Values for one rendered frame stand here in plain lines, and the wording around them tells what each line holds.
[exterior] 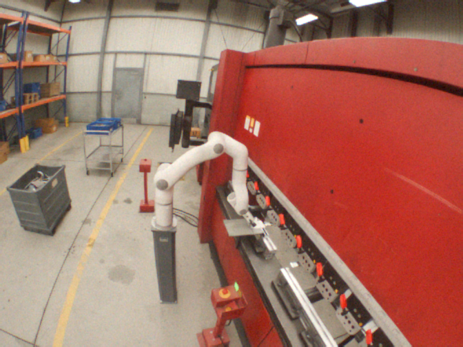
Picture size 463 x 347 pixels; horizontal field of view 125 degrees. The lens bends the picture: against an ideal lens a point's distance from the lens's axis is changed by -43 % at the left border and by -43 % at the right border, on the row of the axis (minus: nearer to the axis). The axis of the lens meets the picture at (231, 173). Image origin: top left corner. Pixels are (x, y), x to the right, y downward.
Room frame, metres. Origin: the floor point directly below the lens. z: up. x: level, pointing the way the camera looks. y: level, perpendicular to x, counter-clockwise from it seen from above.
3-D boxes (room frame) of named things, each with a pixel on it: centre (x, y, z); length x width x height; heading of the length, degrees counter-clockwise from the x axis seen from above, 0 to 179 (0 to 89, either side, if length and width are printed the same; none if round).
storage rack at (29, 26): (4.66, 6.73, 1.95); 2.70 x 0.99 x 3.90; 16
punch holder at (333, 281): (0.59, -0.57, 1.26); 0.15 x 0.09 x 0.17; 21
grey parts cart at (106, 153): (3.55, 2.70, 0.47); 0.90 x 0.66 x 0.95; 16
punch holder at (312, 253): (0.78, -0.49, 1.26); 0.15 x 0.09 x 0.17; 21
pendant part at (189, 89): (2.32, 0.62, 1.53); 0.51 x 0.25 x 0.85; 13
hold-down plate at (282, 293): (0.73, -0.45, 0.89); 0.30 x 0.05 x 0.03; 21
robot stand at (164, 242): (1.13, 0.41, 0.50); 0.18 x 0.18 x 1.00; 16
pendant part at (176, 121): (2.25, 0.69, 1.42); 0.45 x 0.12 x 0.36; 13
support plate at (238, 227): (1.26, -0.15, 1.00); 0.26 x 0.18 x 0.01; 111
